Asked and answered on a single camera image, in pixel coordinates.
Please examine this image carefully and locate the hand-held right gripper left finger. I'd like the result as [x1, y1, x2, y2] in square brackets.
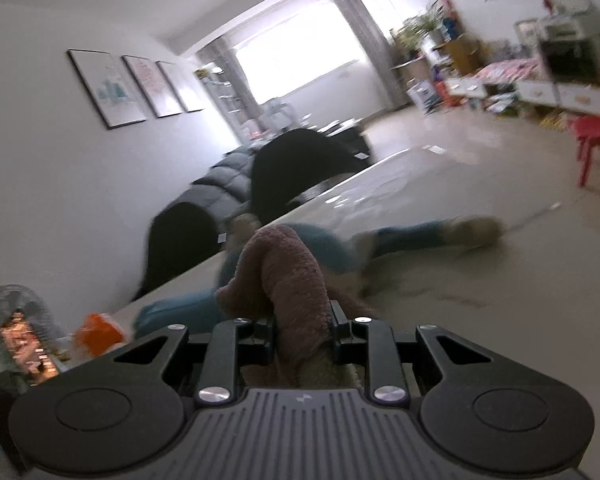
[111, 316, 277, 407]

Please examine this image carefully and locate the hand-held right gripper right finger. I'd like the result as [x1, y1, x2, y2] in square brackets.
[329, 300, 495, 407]

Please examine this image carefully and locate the mauve plush toy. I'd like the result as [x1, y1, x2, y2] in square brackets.
[215, 224, 381, 389]

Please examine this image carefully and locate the blue monkey plush toy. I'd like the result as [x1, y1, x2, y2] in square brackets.
[132, 216, 506, 341]

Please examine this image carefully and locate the black dining chair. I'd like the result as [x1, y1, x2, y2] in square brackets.
[130, 201, 227, 304]
[249, 128, 372, 227]

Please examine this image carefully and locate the orange tissue pack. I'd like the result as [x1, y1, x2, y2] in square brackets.
[72, 312, 127, 361]

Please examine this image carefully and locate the grey sofa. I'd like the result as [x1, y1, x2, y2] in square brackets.
[190, 142, 262, 224]

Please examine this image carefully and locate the translucent plastic bag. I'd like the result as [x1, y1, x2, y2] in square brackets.
[0, 284, 67, 387]

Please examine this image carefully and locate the black coffee table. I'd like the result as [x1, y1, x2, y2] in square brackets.
[325, 119, 372, 162]

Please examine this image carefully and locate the white bookshelf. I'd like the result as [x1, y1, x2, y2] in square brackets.
[195, 62, 251, 146]

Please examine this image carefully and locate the white shopping bag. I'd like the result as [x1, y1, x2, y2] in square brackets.
[407, 82, 444, 114]

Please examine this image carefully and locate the grey curtain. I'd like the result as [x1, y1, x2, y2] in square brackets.
[197, 35, 262, 147]
[324, 0, 412, 112]

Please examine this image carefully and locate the white tv cabinet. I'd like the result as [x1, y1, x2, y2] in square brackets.
[442, 76, 600, 112]

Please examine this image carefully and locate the red child chair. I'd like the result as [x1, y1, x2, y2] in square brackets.
[567, 76, 600, 187]

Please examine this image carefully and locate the wooden shelf cabinet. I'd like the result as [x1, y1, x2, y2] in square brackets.
[430, 32, 487, 79]

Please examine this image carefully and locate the floral cloth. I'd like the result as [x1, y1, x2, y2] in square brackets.
[472, 57, 549, 84]

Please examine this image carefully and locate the green potted plant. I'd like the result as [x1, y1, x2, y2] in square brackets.
[392, 2, 454, 54]

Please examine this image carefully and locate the black microwave oven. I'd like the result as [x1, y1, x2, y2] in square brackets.
[536, 12, 600, 87]

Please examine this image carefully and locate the white printer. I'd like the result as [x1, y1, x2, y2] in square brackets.
[550, 0, 600, 19]

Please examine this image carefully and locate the black framed wall picture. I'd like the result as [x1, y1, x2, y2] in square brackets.
[67, 49, 149, 131]
[155, 61, 206, 114]
[121, 55, 184, 119]

